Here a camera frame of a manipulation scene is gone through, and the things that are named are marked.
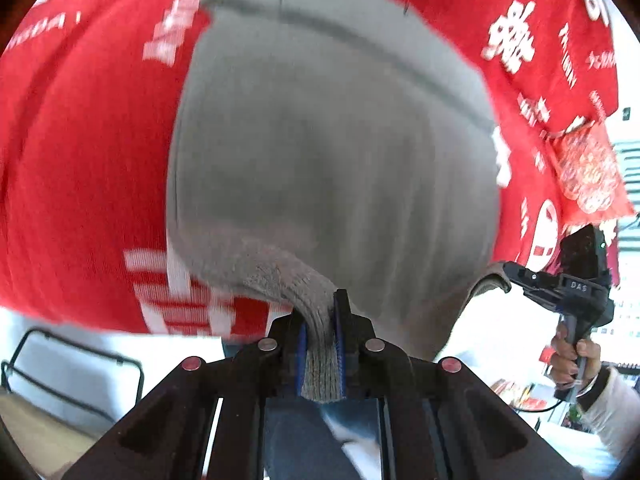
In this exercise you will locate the person's right hand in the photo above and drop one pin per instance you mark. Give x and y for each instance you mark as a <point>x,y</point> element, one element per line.
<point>573,364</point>

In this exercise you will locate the red wedding blanket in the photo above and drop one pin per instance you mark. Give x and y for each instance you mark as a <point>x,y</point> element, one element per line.
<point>90,92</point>

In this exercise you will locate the black metal chair frame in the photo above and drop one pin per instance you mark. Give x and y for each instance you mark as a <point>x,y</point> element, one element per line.
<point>81,381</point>

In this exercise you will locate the person's legs in jeans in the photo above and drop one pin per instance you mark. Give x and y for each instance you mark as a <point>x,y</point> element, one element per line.
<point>307,440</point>

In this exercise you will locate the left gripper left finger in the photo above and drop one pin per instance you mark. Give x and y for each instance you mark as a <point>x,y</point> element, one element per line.
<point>203,420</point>

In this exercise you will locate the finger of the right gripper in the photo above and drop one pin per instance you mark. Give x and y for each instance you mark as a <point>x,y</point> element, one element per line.
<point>520,275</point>

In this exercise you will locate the white right sleeve forearm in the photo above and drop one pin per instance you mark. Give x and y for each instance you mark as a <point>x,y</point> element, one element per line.
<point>610,408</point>

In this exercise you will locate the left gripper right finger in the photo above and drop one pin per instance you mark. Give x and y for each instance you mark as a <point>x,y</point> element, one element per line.
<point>436,420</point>

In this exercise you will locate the grey knit sweater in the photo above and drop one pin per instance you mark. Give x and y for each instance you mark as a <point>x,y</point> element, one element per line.
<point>326,144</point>

